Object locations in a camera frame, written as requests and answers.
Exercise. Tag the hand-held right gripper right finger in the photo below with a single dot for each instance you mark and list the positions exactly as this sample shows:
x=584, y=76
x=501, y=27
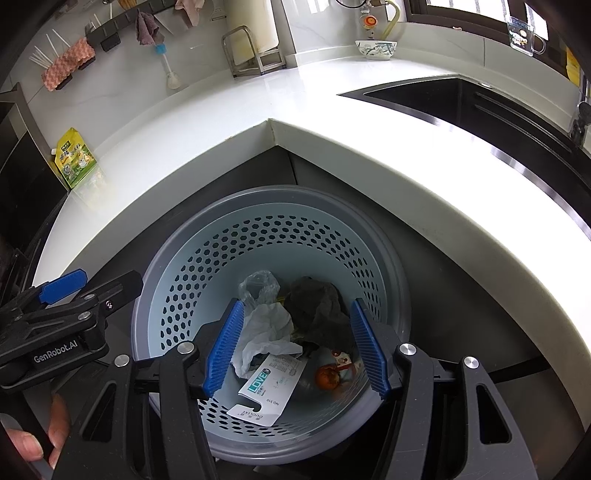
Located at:
x=369, y=350

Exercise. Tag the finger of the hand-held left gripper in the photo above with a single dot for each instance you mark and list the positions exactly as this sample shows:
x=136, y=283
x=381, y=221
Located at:
x=62, y=284
x=120, y=286

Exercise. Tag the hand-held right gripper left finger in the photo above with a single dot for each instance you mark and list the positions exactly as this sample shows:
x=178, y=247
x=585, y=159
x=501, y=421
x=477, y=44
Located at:
x=224, y=350

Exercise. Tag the orange peel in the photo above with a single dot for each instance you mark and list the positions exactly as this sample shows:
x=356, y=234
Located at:
x=328, y=376

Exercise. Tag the white tissue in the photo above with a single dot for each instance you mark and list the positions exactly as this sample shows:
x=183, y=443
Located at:
x=268, y=323

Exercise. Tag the white cardboard packaging card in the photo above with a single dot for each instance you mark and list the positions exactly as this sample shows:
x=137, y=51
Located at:
x=272, y=383

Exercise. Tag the dark grey cloth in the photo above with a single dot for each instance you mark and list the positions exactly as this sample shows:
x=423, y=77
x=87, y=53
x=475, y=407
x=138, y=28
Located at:
x=318, y=300

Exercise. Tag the clear plastic bag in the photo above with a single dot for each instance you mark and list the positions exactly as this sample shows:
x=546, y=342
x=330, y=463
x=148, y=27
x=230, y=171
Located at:
x=258, y=284

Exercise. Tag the grey perforated waste bin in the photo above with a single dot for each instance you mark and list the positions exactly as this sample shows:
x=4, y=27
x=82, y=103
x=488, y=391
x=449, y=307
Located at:
x=194, y=258

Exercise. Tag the person's left hand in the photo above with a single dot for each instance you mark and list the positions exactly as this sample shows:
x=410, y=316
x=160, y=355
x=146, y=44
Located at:
x=60, y=420

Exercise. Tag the black kitchen appliance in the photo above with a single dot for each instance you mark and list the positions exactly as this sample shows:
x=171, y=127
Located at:
x=23, y=184

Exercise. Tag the yellow green seasoning pouch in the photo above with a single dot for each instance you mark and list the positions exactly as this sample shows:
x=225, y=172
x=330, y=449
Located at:
x=74, y=159

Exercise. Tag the pink checkered cloth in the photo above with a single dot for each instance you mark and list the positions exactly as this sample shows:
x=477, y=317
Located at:
x=69, y=64

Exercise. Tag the white bottle brush blue tip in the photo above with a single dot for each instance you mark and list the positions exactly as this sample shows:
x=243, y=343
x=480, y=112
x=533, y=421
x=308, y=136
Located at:
x=166, y=64

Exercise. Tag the bundle of white chopsticks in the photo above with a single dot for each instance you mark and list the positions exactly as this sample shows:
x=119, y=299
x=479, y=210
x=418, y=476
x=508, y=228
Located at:
x=46, y=57

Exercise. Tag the grey brown hanging cloth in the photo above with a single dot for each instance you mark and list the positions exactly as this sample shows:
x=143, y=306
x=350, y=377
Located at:
x=147, y=30

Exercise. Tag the black kitchen sink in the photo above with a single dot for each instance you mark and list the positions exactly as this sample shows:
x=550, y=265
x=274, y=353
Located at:
x=461, y=106

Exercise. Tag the steel cutting board rack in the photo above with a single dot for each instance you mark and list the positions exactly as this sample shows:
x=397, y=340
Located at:
x=272, y=62

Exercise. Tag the orange plastic cup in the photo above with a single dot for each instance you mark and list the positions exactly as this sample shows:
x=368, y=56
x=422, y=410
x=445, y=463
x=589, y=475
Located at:
x=128, y=3

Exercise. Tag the pink hanging cloth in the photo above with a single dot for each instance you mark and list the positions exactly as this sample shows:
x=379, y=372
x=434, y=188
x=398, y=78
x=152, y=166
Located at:
x=191, y=11

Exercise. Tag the white cutting board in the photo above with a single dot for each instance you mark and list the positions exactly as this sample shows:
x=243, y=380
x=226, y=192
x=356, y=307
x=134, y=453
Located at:
x=254, y=23

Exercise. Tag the white floral bowl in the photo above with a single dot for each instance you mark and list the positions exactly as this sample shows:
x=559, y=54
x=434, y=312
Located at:
x=376, y=50

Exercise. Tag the steel faucet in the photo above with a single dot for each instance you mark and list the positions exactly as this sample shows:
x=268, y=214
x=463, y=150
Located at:
x=579, y=124

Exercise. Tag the orange white gas regulator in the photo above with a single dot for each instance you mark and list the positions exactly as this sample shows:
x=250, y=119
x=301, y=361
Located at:
x=368, y=19

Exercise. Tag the dark framed window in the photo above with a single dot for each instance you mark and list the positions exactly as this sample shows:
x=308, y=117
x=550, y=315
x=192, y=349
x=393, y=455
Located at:
x=461, y=18

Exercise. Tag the yellow bottle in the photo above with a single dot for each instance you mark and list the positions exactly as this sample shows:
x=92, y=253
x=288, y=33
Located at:
x=573, y=67

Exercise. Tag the clear printed glass mug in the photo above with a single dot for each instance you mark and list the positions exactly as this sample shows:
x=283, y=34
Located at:
x=524, y=37

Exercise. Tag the black wall rack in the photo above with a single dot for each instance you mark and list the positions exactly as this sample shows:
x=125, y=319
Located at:
x=111, y=44

